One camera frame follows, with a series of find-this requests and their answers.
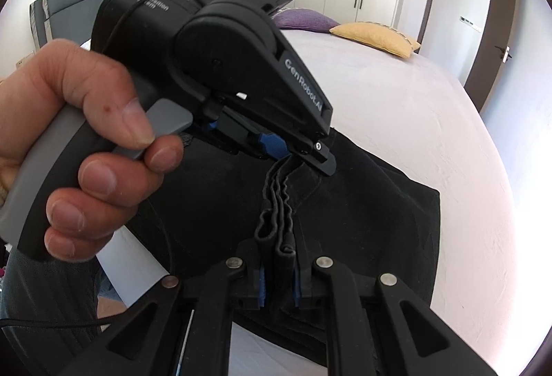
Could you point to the person left hand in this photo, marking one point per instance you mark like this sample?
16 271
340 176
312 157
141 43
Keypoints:
83 219

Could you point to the brown door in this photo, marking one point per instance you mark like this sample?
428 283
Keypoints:
470 38

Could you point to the white bed mattress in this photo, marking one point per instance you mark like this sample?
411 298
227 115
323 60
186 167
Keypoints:
419 119

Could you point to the yellow cushion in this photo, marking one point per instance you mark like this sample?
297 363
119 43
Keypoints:
378 36

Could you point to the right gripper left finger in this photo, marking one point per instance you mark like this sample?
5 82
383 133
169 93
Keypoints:
247 281

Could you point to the purple cushion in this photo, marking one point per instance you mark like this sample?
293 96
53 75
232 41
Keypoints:
304 19

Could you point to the black denim pants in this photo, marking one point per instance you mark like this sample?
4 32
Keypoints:
368 215

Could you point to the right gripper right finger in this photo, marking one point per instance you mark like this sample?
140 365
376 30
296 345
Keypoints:
309 289

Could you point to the person left forearm sleeve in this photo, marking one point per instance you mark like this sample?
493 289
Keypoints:
57 292

